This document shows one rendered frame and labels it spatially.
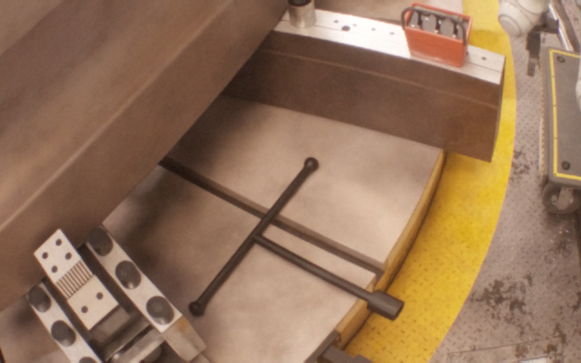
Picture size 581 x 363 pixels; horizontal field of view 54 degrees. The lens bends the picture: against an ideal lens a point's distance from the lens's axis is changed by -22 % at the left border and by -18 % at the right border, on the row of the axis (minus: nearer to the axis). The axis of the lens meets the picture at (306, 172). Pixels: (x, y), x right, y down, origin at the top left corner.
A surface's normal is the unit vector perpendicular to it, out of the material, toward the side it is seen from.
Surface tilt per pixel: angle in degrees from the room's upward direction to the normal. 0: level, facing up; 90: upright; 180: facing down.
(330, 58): 90
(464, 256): 0
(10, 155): 62
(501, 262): 0
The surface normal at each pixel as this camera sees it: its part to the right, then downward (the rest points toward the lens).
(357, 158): -0.11, -0.59
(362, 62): -0.39, 0.76
